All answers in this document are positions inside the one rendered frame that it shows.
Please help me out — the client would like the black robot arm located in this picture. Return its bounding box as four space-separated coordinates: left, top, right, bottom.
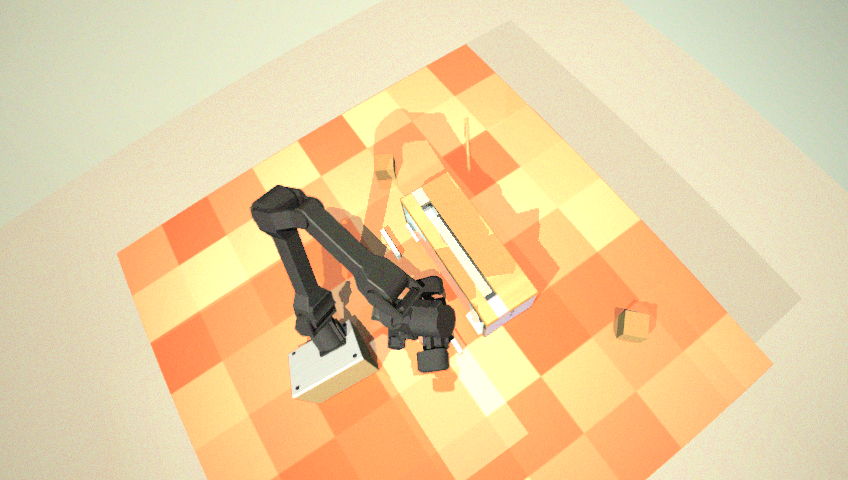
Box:
250 185 456 357

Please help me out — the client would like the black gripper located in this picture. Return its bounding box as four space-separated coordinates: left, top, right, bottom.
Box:
409 276 454 373

